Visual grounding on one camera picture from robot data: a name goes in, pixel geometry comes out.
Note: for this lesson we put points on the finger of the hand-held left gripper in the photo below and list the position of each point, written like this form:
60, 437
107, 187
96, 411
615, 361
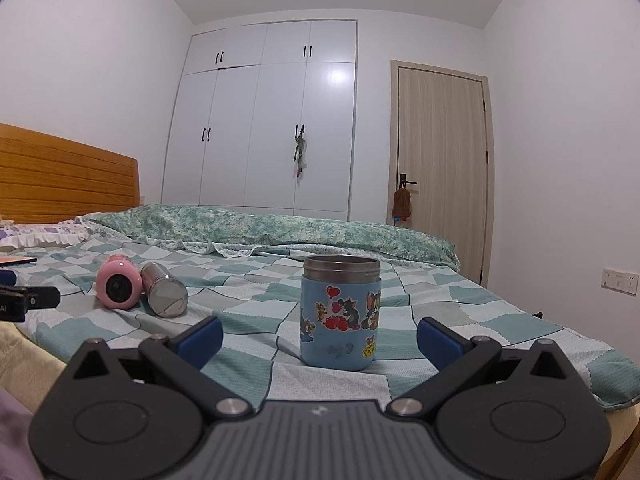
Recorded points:
35, 299
6, 278

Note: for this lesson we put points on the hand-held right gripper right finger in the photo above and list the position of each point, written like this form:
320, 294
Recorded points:
440, 342

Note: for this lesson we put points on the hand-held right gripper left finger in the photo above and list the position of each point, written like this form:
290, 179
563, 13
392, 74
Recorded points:
202, 342

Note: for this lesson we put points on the blue cartoon sticker cup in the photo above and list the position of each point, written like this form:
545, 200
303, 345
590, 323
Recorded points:
340, 345

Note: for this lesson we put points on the stainless steel cup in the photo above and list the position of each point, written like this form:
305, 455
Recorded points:
162, 292

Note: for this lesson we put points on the pink cup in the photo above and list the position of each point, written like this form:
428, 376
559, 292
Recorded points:
117, 285

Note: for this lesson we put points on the purple floral pillow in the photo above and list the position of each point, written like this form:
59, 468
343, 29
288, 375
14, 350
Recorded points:
35, 235

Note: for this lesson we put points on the beige blanket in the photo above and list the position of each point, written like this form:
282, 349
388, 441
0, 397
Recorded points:
30, 360

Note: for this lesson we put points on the wooden bed headboard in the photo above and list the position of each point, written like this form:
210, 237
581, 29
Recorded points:
60, 175

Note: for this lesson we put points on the purple cloth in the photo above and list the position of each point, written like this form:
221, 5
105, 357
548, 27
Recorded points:
12, 435

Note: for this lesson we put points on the brown hanging bag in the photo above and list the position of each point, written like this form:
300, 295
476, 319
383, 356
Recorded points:
401, 205

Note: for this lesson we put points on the green floral quilt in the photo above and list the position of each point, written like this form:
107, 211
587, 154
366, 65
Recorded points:
300, 232

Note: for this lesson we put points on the light wooden door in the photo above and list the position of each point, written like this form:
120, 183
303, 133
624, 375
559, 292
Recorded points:
440, 150

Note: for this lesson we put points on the white wardrobe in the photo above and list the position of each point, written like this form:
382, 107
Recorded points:
260, 125

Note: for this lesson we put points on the white wall socket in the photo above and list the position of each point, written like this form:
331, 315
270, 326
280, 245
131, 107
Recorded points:
620, 280

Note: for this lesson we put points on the wooden bed frame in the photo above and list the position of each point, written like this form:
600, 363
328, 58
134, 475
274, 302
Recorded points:
620, 462

